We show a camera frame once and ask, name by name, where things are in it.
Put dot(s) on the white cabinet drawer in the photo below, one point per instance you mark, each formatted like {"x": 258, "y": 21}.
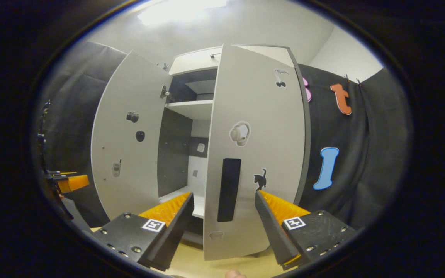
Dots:
{"x": 195, "y": 61}

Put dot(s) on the white and grey cabinet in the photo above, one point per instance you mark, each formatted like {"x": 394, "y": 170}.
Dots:
{"x": 174, "y": 154}

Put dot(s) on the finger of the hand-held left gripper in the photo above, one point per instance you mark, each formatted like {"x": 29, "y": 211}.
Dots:
{"x": 73, "y": 182}

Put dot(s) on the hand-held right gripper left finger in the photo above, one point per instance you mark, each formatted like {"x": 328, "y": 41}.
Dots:
{"x": 176, "y": 227}

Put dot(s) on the white cabinet door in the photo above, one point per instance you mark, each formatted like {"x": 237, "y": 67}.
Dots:
{"x": 129, "y": 154}
{"x": 261, "y": 108}

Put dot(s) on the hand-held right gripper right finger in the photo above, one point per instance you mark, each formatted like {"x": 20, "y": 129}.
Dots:
{"x": 272, "y": 227}

